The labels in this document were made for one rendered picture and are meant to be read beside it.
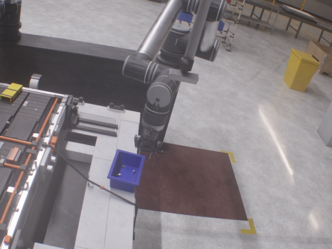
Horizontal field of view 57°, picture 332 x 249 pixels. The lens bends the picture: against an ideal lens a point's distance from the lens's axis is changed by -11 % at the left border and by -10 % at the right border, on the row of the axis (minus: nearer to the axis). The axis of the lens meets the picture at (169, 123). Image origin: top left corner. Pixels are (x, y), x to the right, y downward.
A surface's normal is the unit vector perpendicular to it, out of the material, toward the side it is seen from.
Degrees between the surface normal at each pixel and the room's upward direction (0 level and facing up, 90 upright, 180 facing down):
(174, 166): 0
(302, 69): 95
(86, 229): 0
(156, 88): 85
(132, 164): 85
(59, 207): 0
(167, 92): 86
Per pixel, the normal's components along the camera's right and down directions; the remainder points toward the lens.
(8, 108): 0.25, -0.83
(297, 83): 0.02, 0.60
